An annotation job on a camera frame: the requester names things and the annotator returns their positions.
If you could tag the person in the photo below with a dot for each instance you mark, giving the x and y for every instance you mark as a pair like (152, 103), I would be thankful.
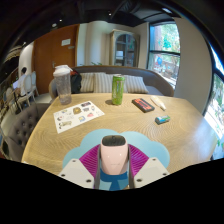
(21, 81)

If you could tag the white sticker sheet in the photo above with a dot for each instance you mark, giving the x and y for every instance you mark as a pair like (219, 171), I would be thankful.
(75, 116)

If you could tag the white wrapped packet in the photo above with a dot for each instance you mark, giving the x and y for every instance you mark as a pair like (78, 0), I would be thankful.
(158, 102)

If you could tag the white door sign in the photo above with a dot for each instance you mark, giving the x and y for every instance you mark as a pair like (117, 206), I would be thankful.
(66, 42)

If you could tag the striped sofa cushion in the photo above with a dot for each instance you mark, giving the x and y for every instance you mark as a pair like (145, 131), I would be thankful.
(136, 85)
(104, 83)
(87, 82)

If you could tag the beige arched glass cabinet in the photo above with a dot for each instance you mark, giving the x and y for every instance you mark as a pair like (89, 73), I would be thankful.
(124, 48)

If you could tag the grey tufted armchair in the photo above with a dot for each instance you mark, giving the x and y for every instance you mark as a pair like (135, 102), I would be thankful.
(23, 128)

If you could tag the black and red flat box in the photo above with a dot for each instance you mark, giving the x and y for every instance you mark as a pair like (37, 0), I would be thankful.
(142, 104)

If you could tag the black-framed window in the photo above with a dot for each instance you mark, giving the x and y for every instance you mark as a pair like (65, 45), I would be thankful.
(165, 50)
(216, 106)

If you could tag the clear shaker bottle white lid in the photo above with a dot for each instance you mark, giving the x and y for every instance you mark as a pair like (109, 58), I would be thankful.
(63, 86)

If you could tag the white dining chair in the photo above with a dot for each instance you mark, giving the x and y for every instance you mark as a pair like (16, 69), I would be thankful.
(12, 100)
(30, 85)

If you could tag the blue cloud-shaped mouse pad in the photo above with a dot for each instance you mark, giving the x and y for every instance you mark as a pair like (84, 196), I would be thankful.
(146, 143)

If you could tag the pink computer mouse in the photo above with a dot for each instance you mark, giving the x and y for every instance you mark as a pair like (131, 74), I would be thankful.
(114, 155)

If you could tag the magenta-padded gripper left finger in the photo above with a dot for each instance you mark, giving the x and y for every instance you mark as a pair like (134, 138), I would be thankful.
(75, 171)

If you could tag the green drink can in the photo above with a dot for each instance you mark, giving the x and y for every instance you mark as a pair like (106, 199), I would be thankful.
(118, 90)

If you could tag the brown wooden door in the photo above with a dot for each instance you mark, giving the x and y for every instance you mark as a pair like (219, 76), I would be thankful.
(50, 53)

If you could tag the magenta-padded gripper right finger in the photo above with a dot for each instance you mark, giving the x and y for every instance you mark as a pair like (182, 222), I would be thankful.
(151, 170)

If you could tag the brown curved sofa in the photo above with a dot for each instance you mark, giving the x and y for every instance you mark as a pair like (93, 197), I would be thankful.
(156, 81)

